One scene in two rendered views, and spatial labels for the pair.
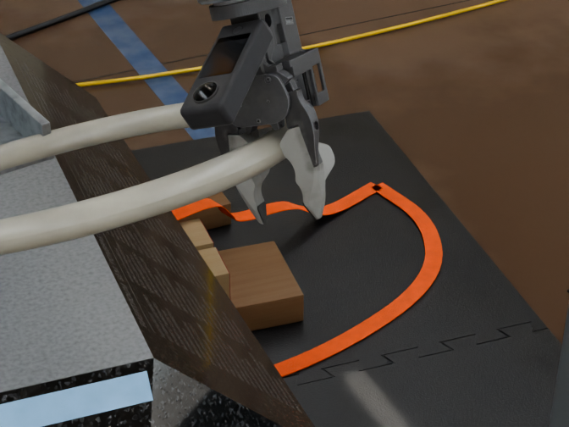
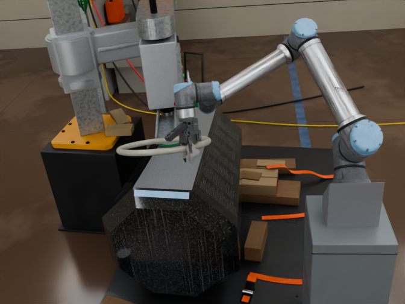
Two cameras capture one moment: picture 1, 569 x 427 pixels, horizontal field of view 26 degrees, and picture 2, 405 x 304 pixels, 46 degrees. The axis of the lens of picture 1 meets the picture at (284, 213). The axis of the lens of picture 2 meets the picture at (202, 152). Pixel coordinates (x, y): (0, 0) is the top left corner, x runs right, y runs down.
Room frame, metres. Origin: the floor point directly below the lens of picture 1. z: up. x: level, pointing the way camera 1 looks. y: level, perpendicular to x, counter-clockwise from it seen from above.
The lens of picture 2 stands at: (-0.58, -1.14, 2.44)
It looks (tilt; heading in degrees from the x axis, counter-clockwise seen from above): 31 degrees down; 34
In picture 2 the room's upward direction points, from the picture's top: 6 degrees counter-clockwise
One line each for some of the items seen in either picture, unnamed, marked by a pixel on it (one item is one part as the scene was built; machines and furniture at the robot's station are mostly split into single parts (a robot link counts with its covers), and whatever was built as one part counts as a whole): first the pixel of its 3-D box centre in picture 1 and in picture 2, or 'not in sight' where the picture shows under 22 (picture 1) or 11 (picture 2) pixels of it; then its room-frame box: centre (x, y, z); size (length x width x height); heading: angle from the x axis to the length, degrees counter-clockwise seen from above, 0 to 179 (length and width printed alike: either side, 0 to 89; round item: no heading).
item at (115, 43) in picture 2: not in sight; (102, 45); (1.82, 1.26, 1.41); 0.74 x 0.34 x 0.25; 139
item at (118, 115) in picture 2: not in sight; (119, 116); (1.89, 1.28, 0.80); 0.20 x 0.10 x 0.05; 59
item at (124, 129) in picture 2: not in sight; (119, 129); (1.71, 1.13, 0.81); 0.20 x 0.10 x 0.05; 117
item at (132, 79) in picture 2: not in sight; (140, 47); (4.20, 2.92, 0.43); 1.30 x 0.62 x 0.86; 26
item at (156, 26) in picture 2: not in sight; (157, 11); (1.91, 0.78, 1.66); 0.96 x 0.25 x 0.17; 34
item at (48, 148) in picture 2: not in sight; (102, 172); (1.67, 1.39, 0.37); 0.66 x 0.66 x 0.74; 19
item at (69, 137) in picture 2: not in sight; (92, 130); (1.67, 1.39, 0.76); 0.49 x 0.49 x 0.05; 19
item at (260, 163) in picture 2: not in sight; (270, 163); (2.74, 0.37, 0.09); 0.25 x 0.10 x 0.01; 109
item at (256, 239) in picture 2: not in sight; (256, 240); (1.77, 0.05, 0.07); 0.30 x 0.12 x 0.12; 15
